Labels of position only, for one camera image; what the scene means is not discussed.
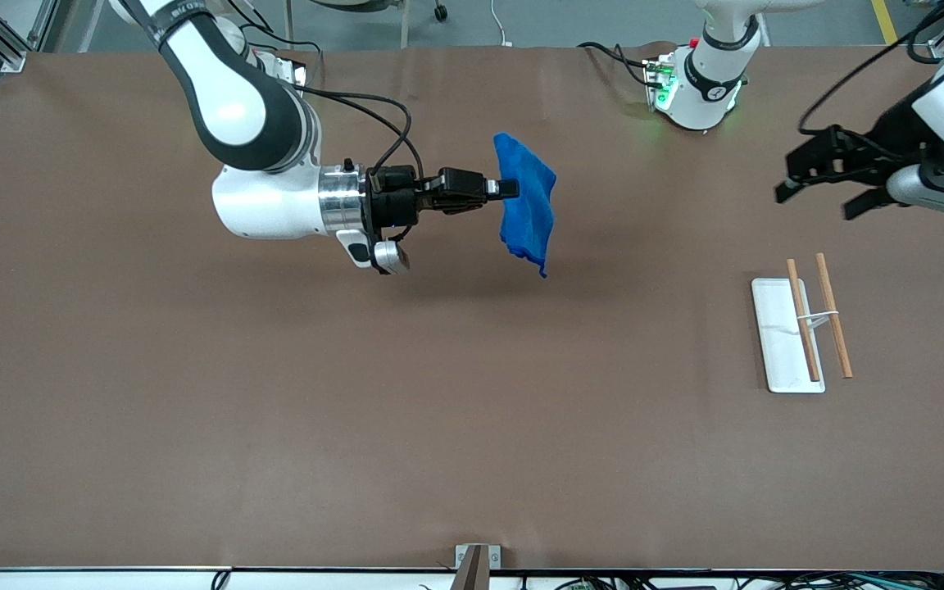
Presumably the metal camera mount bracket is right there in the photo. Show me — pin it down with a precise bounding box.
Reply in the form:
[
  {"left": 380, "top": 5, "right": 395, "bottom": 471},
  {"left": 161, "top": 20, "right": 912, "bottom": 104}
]
[{"left": 451, "top": 543, "right": 502, "bottom": 590}]

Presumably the wooden rack rod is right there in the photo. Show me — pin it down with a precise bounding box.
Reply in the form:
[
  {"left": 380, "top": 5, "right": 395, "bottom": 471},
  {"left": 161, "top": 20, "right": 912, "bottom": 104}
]
[
  {"left": 786, "top": 259, "right": 822, "bottom": 383},
  {"left": 815, "top": 253, "right": 854, "bottom": 379}
]

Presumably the office chair base with caster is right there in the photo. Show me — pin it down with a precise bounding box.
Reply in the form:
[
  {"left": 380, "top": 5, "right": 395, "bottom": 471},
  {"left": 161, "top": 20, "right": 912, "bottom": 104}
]
[{"left": 284, "top": 0, "right": 450, "bottom": 48}]

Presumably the white floor cable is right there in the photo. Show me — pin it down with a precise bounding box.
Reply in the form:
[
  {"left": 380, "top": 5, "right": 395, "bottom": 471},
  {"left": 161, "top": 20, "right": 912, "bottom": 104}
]
[{"left": 490, "top": 0, "right": 515, "bottom": 48}]

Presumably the brown table cover mat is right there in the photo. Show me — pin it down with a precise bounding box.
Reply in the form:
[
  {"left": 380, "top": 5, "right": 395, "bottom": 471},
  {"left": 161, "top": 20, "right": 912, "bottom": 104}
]
[{"left": 0, "top": 45, "right": 944, "bottom": 572}]

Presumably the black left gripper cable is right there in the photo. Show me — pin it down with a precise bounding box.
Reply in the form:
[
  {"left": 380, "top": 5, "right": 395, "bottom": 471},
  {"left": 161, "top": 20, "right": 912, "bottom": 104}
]
[{"left": 797, "top": 0, "right": 944, "bottom": 137}]

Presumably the black left arm base cable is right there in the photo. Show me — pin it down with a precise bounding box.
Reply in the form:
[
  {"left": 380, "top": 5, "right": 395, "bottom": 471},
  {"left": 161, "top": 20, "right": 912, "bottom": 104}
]
[{"left": 577, "top": 40, "right": 658, "bottom": 88}]

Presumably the blue microfibre towel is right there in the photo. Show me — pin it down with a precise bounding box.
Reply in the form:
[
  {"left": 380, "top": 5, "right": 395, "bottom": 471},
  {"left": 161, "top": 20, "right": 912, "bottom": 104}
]
[{"left": 493, "top": 132, "right": 557, "bottom": 279}]

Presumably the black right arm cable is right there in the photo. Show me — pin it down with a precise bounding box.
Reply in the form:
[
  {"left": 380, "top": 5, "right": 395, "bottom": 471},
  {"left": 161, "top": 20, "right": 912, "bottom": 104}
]
[{"left": 230, "top": 0, "right": 426, "bottom": 179}]

